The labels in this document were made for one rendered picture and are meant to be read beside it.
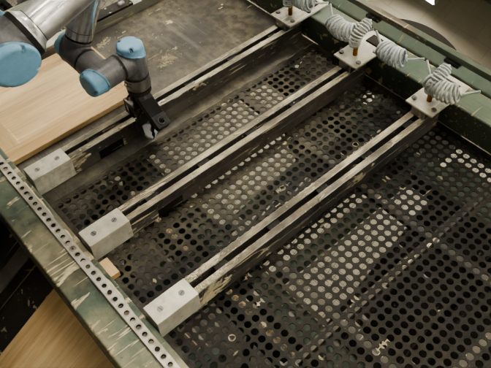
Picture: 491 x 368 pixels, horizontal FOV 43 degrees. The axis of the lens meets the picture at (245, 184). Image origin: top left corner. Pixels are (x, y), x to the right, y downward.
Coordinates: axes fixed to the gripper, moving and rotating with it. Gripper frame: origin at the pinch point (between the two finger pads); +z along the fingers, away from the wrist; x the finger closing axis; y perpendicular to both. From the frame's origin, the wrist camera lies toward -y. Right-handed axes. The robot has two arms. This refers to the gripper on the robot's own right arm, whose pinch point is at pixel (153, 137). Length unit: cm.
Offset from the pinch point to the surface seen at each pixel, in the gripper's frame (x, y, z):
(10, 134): 32.6, 32.7, 0.1
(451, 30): -461, 160, 281
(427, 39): -72, -44, -23
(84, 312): 49, -39, -2
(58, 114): 16.5, 30.7, 0.5
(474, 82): -119, -41, 24
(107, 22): -23, 61, 0
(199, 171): 0.4, -24.5, -4.7
